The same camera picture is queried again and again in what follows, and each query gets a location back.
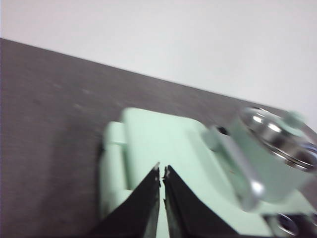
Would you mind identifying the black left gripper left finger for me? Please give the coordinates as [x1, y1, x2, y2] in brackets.
[90, 162, 161, 238]

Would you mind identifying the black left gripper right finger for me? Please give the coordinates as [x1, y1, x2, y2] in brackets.
[162, 165, 243, 238]

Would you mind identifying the glass pot lid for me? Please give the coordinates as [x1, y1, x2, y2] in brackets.
[236, 106, 317, 172]

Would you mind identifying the mint green cooker base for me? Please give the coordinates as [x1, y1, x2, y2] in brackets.
[99, 121, 317, 238]

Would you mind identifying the silver control knob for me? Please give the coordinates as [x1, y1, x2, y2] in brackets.
[271, 212, 300, 237]

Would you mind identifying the mint green pot with handle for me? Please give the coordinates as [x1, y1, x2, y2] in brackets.
[226, 106, 317, 208]

